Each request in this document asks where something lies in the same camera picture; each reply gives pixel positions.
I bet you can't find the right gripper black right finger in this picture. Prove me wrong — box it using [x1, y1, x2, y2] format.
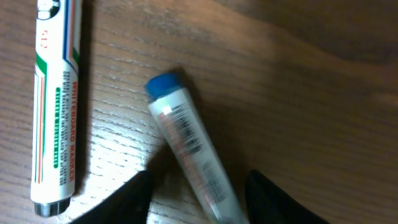
[245, 170, 328, 224]

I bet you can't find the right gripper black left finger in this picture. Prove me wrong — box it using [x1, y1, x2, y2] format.
[72, 170, 152, 224]

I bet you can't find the blue whiteboard marker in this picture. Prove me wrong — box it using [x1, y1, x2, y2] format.
[145, 73, 248, 224]

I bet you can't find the black whiteboard marker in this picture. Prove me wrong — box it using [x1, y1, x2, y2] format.
[30, 0, 82, 218]

